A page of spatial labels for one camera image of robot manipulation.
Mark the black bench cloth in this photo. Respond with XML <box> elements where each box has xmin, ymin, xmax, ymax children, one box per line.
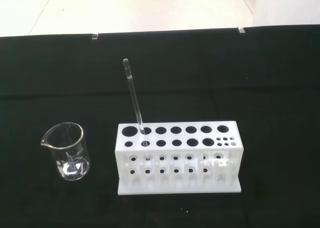
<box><xmin>0</xmin><ymin>24</ymin><xmax>320</xmax><ymax>228</ymax></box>

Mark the clear glass beaker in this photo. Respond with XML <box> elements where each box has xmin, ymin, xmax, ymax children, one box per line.
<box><xmin>39</xmin><ymin>121</ymin><xmax>91</xmax><ymax>182</ymax></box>

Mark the white test tube rack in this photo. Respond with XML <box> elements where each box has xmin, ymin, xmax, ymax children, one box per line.
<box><xmin>114</xmin><ymin>120</ymin><xmax>244</xmax><ymax>196</ymax></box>

